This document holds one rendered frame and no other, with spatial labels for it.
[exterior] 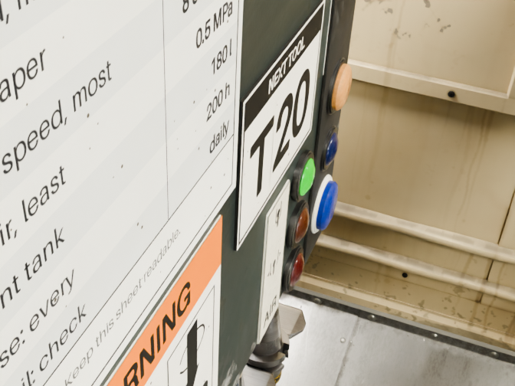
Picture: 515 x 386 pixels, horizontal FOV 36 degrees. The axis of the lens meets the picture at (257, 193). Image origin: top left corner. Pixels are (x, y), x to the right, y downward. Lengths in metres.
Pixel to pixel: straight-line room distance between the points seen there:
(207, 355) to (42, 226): 0.16
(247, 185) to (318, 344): 1.21
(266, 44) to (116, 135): 0.11
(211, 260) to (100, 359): 0.08
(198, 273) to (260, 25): 0.09
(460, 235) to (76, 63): 1.22
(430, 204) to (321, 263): 0.26
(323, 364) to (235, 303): 1.16
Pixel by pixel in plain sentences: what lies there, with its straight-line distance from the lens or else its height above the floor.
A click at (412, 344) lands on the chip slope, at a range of 1.52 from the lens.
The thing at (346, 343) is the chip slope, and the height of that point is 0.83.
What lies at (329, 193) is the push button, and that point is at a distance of 0.45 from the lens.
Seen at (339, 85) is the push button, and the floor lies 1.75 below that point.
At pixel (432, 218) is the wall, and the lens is 1.35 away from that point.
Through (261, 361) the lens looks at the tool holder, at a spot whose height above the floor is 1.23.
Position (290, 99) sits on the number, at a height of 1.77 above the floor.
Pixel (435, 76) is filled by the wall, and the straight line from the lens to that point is 1.21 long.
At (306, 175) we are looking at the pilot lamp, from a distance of 0.39.
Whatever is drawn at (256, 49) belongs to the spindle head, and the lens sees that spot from 0.28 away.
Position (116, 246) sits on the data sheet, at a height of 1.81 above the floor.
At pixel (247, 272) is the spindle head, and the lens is 0.35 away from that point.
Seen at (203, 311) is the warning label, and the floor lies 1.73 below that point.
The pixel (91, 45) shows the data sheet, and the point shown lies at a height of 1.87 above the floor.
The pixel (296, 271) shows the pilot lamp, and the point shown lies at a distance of 0.43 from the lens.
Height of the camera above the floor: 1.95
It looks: 38 degrees down
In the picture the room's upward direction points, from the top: 4 degrees clockwise
